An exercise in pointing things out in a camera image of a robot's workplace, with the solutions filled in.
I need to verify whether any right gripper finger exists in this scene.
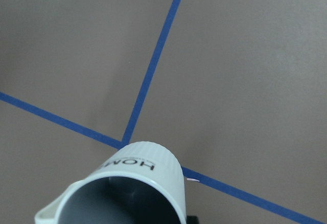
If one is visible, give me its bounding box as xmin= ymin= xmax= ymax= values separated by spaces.
xmin=186 ymin=215 xmax=199 ymax=224

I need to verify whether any white ribbed HOME mug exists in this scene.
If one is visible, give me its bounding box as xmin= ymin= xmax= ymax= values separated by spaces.
xmin=35 ymin=141 xmax=187 ymax=223

